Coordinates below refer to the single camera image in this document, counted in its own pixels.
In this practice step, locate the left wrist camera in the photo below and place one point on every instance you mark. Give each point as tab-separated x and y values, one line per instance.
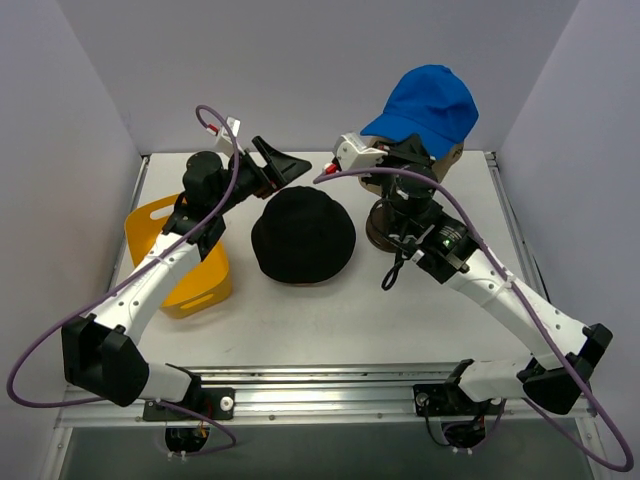
223	141

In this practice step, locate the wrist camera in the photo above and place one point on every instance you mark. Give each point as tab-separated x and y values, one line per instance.
223	141
350	152

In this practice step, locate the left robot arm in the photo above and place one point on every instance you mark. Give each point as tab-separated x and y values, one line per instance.
100	347

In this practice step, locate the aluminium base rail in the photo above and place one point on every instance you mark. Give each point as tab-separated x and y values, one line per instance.
290	396

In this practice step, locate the black hat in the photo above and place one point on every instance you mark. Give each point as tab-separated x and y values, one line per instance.
303	237

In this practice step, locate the beige baseball cap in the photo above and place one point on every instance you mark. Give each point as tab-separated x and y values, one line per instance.
440	168

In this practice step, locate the yellow plastic basket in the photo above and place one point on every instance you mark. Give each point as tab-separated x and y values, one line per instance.
208	284

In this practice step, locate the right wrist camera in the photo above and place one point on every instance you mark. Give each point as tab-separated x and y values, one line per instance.
350	152

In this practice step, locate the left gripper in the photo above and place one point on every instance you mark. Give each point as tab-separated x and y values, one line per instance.
260	170

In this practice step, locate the blue hat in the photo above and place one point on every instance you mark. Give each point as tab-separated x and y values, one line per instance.
430	101

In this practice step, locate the cream mannequin head stand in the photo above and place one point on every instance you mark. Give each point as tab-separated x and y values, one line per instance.
382	227

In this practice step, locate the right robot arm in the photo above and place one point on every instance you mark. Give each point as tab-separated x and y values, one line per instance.
409	222

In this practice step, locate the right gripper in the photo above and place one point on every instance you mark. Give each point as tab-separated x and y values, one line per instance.
409	151

